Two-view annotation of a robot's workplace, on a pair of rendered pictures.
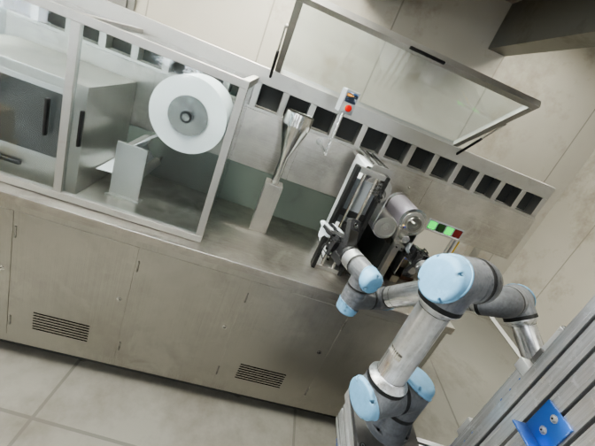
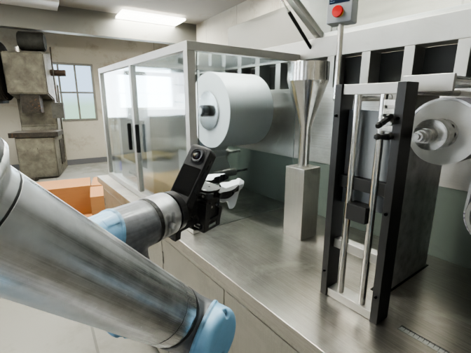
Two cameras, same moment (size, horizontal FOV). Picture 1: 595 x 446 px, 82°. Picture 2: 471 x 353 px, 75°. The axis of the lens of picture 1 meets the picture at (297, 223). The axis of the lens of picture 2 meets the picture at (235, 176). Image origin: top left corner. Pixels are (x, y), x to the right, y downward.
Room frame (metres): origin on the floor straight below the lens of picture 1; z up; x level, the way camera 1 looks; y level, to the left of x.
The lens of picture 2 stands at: (0.98, -0.71, 1.40)
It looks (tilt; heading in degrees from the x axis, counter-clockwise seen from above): 14 degrees down; 65
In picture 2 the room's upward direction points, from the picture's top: straight up
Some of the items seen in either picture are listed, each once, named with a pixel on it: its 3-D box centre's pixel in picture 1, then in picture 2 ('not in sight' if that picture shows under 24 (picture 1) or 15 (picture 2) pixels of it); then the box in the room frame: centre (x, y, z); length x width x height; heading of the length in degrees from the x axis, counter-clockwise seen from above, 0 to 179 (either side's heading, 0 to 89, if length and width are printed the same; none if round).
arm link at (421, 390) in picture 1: (408, 390); not in sight; (0.85, -0.51, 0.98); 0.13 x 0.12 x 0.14; 123
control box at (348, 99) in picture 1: (348, 102); (341, 3); (1.63, 0.00, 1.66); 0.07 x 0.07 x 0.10; 27
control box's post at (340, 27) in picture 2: (334, 133); (338, 62); (1.64, 0.01, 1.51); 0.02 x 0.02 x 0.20
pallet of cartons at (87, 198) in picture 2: not in sight; (92, 206); (0.93, 2.94, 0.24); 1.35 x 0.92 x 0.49; 0
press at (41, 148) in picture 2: not in sight; (32, 105); (0.08, 6.19, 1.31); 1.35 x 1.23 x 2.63; 96
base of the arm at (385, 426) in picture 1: (392, 414); not in sight; (0.85, -0.52, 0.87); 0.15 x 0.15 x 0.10
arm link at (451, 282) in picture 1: (413, 342); not in sight; (0.78, -0.40, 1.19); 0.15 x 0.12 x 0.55; 123
